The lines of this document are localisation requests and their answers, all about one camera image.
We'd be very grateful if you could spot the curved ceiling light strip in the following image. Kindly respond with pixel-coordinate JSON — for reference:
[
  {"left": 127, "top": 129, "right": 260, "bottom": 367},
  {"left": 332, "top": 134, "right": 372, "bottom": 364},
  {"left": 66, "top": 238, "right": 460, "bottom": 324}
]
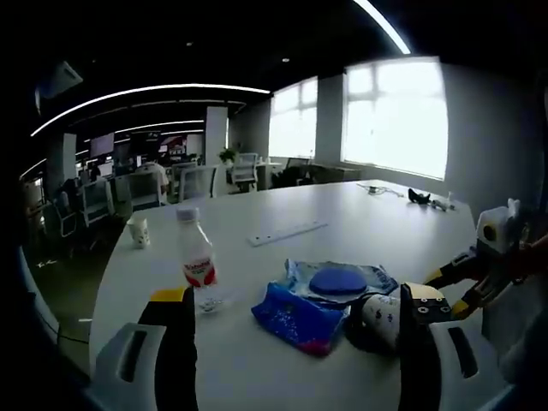
[{"left": 29, "top": 83, "right": 271, "bottom": 138}]

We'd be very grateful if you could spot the ceiling air vent unit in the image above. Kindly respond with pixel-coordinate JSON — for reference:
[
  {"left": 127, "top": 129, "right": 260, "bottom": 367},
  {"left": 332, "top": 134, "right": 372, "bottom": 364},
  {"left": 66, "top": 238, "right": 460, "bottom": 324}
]
[{"left": 39, "top": 59, "right": 85, "bottom": 102}]

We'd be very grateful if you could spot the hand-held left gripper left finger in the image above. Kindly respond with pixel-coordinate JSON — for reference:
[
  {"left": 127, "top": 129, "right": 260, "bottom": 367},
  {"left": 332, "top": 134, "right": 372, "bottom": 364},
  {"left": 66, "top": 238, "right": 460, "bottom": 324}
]
[{"left": 95, "top": 286, "right": 200, "bottom": 411}]

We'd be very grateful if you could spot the black office chair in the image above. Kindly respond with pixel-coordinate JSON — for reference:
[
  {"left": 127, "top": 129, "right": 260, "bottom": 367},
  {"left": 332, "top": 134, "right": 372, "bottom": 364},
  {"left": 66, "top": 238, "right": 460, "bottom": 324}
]
[{"left": 273, "top": 164, "right": 314, "bottom": 190}]

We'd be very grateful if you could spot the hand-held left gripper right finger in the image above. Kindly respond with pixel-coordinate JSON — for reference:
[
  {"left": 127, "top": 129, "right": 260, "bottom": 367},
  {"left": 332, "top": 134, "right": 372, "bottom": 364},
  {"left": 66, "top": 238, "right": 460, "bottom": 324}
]
[{"left": 397, "top": 281, "right": 503, "bottom": 411}]

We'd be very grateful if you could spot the small black object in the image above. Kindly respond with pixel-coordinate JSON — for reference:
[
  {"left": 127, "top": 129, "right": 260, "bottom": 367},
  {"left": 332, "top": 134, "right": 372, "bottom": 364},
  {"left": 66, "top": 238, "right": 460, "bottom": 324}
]
[{"left": 406, "top": 187, "right": 432, "bottom": 206}]

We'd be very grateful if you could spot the row of white office chairs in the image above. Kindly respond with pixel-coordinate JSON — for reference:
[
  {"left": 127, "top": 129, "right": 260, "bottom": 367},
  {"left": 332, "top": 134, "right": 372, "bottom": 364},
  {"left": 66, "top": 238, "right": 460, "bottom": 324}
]
[{"left": 55, "top": 152, "right": 260, "bottom": 241}]

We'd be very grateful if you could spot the small white paper cup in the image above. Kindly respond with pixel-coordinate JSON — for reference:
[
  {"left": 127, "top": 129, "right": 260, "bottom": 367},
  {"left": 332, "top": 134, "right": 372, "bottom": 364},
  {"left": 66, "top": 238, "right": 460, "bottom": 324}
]
[{"left": 127, "top": 217, "right": 152, "bottom": 249}]

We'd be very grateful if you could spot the blue tissue packet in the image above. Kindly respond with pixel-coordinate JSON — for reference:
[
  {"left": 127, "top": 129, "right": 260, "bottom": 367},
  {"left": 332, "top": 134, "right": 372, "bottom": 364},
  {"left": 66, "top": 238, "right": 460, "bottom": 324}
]
[{"left": 250, "top": 281, "right": 351, "bottom": 357}]

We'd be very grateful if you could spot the small white table item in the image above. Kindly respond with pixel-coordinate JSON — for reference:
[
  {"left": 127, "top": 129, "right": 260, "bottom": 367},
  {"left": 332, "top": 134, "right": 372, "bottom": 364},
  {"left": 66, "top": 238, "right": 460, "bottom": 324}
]
[{"left": 430, "top": 191, "right": 458, "bottom": 211}]

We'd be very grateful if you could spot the clear plastic wrapper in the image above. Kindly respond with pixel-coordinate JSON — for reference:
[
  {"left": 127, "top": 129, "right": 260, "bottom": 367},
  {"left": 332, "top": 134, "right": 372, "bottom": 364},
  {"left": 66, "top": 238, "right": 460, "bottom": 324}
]
[{"left": 194, "top": 293, "right": 229, "bottom": 317}]

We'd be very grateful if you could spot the white table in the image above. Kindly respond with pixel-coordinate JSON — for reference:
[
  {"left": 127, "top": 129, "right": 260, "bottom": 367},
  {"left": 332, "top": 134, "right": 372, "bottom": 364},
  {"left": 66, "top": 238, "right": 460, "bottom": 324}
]
[{"left": 87, "top": 179, "right": 515, "bottom": 411}]

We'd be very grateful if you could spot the clear water bottle red label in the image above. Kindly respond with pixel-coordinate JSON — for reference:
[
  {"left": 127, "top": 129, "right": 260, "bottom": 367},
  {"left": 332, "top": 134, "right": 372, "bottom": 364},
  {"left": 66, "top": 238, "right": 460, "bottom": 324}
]
[{"left": 176, "top": 206, "right": 218, "bottom": 297}]

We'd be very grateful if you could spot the white power strip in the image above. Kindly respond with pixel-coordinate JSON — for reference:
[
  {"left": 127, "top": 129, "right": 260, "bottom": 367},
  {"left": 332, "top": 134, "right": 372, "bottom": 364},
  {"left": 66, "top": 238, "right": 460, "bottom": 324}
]
[{"left": 247, "top": 219, "right": 330, "bottom": 249}]

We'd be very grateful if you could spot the wall screen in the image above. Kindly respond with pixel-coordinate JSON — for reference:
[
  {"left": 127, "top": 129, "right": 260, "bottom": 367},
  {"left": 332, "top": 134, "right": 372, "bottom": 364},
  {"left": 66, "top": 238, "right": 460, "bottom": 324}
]
[{"left": 89, "top": 132, "right": 116, "bottom": 158}]

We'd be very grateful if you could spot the white cable on table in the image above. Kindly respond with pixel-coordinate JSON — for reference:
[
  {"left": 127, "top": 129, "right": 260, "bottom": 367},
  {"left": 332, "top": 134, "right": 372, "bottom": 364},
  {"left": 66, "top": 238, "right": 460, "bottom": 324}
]
[{"left": 356, "top": 181, "right": 406, "bottom": 200}]

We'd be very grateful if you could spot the wet wipes pack blue lid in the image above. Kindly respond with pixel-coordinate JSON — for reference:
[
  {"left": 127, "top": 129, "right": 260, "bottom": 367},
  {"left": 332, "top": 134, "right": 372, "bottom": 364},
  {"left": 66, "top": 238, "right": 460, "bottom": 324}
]
[{"left": 283, "top": 258, "right": 400, "bottom": 306}]

